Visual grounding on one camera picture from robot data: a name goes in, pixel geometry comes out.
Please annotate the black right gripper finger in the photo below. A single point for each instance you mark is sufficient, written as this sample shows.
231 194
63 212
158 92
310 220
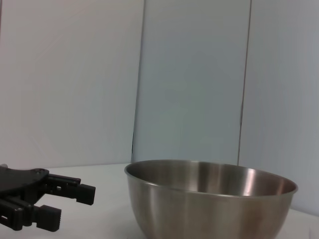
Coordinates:
48 217
84 194

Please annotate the stainless steel mixing bowl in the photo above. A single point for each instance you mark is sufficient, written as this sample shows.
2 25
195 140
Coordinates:
199 214

